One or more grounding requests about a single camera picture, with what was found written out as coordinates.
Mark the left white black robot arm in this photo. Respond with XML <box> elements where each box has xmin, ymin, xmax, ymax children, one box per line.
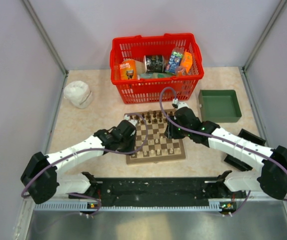
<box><xmin>20</xmin><ymin>119</ymin><xmax>138</xmax><ymax>204</ymax></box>

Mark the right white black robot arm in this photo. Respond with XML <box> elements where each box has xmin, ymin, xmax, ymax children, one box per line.
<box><xmin>165</xmin><ymin>102</ymin><xmax>287</xmax><ymax>200</ymax></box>

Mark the wooden chess board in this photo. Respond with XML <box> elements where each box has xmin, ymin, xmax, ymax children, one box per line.
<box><xmin>126</xmin><ymin>110</ymin><xmax>186</xmax><ymax>165</ymax></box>

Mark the green plastic tray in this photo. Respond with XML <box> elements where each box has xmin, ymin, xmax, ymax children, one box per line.
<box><xmin>198</xmin><ymin>89</ymin><xmax>242</xmax><ymax>123</ymax></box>

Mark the red plastic shopping basket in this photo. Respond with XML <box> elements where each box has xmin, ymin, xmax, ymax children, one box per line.
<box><xmin>109</xmin><ymin>33</ymin><xmax>204</xmax><ymax>104</ymax></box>

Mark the blue snack package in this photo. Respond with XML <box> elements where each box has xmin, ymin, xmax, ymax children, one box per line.
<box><xmin>164</xmin><ymin>46</ymin><xmax>185</xmax><ymax>75</ymax></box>

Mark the orange carton package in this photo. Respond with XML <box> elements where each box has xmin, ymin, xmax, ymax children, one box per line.
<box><xmin>176</xmin><ymin>51</ymin><xmax>193</xmax><ymax>77</ymax></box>

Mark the green pouch package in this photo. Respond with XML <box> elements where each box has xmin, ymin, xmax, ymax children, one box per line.
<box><xmin>137</xmin><ymin>72</ymin><xmax>173</xmax><ymax>79</ymax></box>

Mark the black printed can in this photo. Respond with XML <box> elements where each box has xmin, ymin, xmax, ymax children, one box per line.
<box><xmin>143</xmin><ymin>54</ymin><xmax>164</xmax><ymax>73</ymax></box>

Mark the white crumpled cloth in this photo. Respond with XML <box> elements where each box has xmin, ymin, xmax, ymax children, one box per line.
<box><xmin>63</xmin><ymin>80</ymin><xmax>94</xmax><ymax>109</ymax></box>

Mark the black stand block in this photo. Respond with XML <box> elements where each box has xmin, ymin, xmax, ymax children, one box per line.
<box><xmin>224</xmin><ymin>128</ymin><xmax>266</xmax><ymax>172</ymax></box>

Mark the orange razor package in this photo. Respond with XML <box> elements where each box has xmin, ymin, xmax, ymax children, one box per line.
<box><xmin>119</xmin><ymin>59</ymin><xmax>137</xmax><ymax>80</ymax></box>

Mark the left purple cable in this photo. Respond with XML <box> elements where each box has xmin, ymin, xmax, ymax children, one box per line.
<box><xmin>20</xmin><ymin>112</ymin><xmax>149</xmax><ymax>198</ymax></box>

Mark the black mounting base rail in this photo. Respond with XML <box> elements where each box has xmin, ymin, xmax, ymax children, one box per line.
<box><xmin>68</xmin><ymin>176</ymin><xmax>237</xmax><ymax>208</ymax></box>

